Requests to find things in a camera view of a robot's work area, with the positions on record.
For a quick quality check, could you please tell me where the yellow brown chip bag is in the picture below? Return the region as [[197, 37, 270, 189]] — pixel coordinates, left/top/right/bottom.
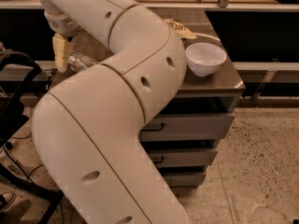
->
[[164, 18, 197, 39]]

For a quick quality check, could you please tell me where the white ceramic bowl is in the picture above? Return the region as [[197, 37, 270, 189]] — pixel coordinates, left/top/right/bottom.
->
[[185, 43, 227, 77]]

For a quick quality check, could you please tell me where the top grey drawer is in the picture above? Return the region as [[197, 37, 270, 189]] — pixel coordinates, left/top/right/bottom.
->
[[139, 113, 234, 142]]

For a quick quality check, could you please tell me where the black floor cable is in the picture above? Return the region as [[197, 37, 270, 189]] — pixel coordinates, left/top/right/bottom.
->
[[2, 131, 64, 224]]

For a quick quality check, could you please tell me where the bottom grey drawer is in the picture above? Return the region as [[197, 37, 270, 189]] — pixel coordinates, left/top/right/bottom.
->
[[164, 172, 206, 188]]

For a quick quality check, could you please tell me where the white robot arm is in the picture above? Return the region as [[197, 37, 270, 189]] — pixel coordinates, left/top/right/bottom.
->
[[32, 0, 191, 224]]

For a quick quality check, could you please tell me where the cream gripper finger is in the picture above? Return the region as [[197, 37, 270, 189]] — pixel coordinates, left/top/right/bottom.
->
[[52, 34, 74, 73]]

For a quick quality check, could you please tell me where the shoe with white sole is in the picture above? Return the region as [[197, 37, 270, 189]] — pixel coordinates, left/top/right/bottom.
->
[[0, 191, 16, 213]]

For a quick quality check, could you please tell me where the middle grey drawer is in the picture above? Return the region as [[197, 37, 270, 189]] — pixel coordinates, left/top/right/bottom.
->
[[149, 148, 218, 168]]

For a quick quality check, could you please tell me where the grey drawer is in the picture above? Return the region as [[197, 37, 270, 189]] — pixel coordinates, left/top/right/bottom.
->
[[149, 148, 218, 168], [164, 172, 206, 188], [139, 113, 234, 142]]

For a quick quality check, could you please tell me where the black chair frame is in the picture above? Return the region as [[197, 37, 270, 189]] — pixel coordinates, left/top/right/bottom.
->
[[0, 49, 64, 224]]

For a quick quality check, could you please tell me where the clear plastic water bottle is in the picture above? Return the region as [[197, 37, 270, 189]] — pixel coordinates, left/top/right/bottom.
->
[[68, 51, 98, 73]]

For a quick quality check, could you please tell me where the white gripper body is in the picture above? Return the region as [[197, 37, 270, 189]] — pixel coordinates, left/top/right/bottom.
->
[[44, 11, 80, 36]]

